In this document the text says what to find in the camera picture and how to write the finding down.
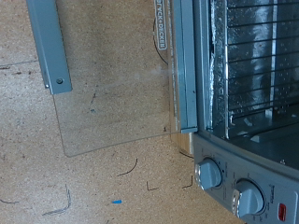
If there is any glass oven door with handle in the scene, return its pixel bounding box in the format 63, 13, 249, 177
26, 0, 199, 158

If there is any wooden block under oven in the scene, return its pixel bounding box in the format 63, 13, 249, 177
170, 132, 195, 157

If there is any silver oven knob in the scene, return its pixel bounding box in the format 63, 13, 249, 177
232, 180, 266, 219
194, 158, 223, 191

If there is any crumpled aluminium foil liner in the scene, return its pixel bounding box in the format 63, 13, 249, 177
208, 0, 230, 139

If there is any wire oven rack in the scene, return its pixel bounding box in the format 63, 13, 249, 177
224, 0, 299, 139

